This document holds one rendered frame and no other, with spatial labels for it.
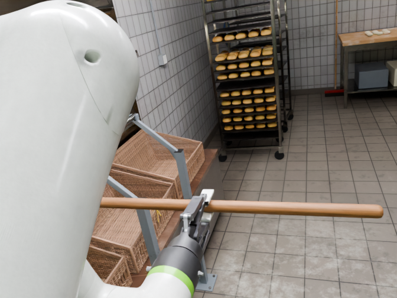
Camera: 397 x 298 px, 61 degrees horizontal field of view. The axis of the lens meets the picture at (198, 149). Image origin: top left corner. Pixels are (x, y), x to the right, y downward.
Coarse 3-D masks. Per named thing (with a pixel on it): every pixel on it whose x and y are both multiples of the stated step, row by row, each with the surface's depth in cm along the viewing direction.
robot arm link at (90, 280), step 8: (88, 264) 53; (88, 272) 53; (88, 280) 52; (96, 280) 55; (80, 288) 51; (88, 288) 52; (96, 288) 54; (104, 288) 57; (112, 288) 57; (80, 296) 51; (88, 296) 53; (96, 296) 54; (104, 296) 55
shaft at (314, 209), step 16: (128, 208) 91; (144, 208) 89; (160, 208) 87; (176, 208) 86; (208, 208) 83; (224, 208) 82; (240, 208) 81; (256, 208) 79; (272, 208) 78; (288, 208) 77; (304, 208) 76; (320, 208) 75; (336, 208) 74; (352, 208) 73; (368, 208) 72
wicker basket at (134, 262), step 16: (112, 176) 204; (128, 176) 201; (112, 192) 209; (144, 192) 203; (160, 192) 199; (112, 208) 205; (96, 224) 190; (112, 224) 191; (128, 224) 190; (160, 224) 177; (96, 240) 151; (112, 240) 178; (128, 240) 176; (128, 256) 150; (144, 256) 160
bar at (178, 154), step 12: (132, 120) 176; (168, 144) 181; (180, 156) 180; (180, 168) 184; (108, 180) 139; (180, 180) 187; (120, 192) 140; (144, 216) 141; (144, 228) 144; (144, 240) 147; (156, 240) 149; (156, 252) 149; (204, 264) 213; (204, 276) 214; (216, 276) 221; (204, 288) 214
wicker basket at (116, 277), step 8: (96, 248) 145; (88, 256) 149; (96, 256) 147; (104, 256) 146; (112, 256) 144; (120, 256) 143; (96, 264) 150; (104, 264) 149; (112, 264) 147; (120, 264) 140; (96, 272) 153; (104, 272) 151; (112, 272) 135; (120, 272) 140; (128, 272) 146; (104, 280) 152; (112, 280) 135; (120, 280) 140; (128, 280) 146
